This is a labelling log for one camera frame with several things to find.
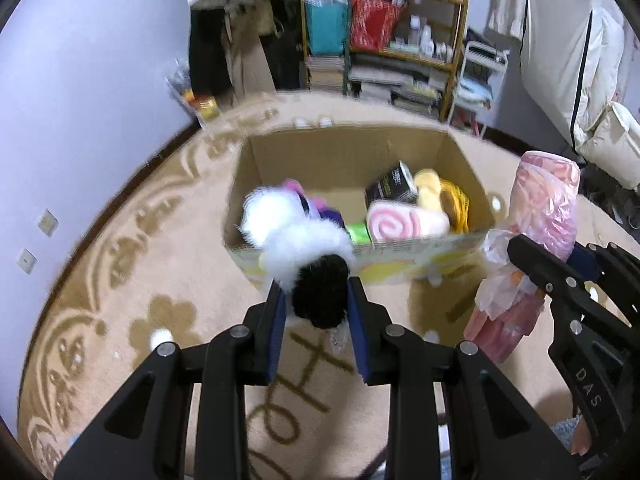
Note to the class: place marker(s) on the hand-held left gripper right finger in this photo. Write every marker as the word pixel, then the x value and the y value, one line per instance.
pixel 360 332

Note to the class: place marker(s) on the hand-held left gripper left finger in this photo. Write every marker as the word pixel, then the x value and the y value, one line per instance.
pixel 274 332

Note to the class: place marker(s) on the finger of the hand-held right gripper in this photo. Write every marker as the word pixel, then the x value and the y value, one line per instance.
pixel 540 267
pixel 582 260

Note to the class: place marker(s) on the pink roll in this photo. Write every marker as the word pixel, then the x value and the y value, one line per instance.
pixel 545 200

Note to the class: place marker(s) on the white and black fluffy plush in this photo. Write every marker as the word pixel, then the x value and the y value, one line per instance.
pixel 300 240

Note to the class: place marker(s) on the pink swirl roll plush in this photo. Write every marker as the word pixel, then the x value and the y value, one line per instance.
pixel 395 222

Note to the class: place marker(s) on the pink and purple plush toy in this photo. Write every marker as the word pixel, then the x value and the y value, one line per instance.
pixel 320 210

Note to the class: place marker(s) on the small black printed box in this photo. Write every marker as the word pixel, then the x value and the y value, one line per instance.
pixel 392 182

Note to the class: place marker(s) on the cardboard box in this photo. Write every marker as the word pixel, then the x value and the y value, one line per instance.
pixel 340 155

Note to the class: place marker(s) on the person's right hand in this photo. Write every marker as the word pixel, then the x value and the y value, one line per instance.
pixel 584 437

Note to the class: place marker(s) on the person's grey clothing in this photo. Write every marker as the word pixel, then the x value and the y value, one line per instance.
pixel 565 432

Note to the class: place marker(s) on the green toy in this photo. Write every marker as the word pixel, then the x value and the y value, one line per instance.
pixel 357 234

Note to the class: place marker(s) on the yellow plush toy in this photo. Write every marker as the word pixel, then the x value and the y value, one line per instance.
pixel 457 207
pixel 427 187

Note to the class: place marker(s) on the white trolley cart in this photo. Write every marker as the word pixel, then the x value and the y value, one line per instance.
pixel 480 75

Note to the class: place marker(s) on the white fabric cover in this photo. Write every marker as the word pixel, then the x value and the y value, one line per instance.
pixel 565 50

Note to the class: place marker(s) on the messy pile of books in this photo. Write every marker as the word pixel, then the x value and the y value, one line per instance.
pixel 400 85

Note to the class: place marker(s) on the yellow and red packet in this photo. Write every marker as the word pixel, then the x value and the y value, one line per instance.
pixel 202 105

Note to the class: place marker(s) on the row of white cosmetic bottles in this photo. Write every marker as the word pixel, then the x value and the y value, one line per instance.
pixel 425 37

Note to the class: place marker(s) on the wooden shelf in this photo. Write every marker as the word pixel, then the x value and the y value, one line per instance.
pixel 462 20

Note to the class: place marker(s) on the upright stack of books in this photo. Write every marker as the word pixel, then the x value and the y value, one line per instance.
pixel 325 72

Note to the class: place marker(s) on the clear bag of oddments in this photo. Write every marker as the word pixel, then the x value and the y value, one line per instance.
pixel 179 77

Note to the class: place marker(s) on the beige hanging garment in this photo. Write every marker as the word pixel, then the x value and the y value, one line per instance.
pixel 247 60

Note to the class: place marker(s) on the black hanging coat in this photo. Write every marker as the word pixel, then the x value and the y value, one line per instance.
pixel 210 55

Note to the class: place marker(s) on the red patterned bag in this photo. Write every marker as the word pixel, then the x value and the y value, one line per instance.
pixel 375 22

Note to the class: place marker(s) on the green pole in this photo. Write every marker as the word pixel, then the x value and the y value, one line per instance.
pixel 348 35

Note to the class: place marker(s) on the teal bag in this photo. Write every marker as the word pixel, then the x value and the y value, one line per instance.
pixel 325 25

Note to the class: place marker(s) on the white wall socket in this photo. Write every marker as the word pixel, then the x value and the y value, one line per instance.
pixel 26 261
pixel 48 222

